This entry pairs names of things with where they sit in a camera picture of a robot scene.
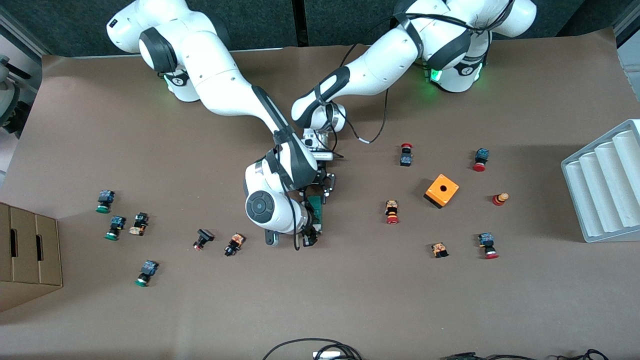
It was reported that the green load switch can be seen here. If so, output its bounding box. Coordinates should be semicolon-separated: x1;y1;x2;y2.
307;195;325;234

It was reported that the black red push button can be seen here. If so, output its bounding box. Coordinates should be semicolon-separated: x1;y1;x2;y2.
193;228;215;251

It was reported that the red button blue block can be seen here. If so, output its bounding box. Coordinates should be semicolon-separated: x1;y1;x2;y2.
472;147;490;173
478;232;499;260

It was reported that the white ridged plastic tray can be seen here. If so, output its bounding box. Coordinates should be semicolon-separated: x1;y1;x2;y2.
560;119;640;244

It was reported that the brown cardboard box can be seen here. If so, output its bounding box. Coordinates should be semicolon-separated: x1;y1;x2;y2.
0;202;64;313

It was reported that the grey stand device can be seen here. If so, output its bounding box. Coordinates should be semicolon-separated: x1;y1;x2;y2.
0;54;31;139

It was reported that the black orange selector switch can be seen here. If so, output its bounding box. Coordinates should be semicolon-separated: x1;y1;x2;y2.
224;232;246;258

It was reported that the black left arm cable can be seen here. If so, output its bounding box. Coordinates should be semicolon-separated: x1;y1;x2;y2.
327;87;391;144

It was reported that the black cable loop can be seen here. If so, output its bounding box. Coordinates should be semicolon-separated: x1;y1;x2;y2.
262;338;363;360

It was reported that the orange button enclosure box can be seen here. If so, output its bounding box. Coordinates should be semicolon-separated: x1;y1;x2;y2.
424;173;460;209

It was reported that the black vertical post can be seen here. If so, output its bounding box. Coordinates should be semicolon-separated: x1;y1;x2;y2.
292;0;309;47

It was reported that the green push button switch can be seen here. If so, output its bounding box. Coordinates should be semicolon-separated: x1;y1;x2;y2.
96;189;116;214
104;215;127;241
134;259;160;288

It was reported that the black tangled cable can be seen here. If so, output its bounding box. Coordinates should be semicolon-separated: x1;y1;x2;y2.
557;348;611;360

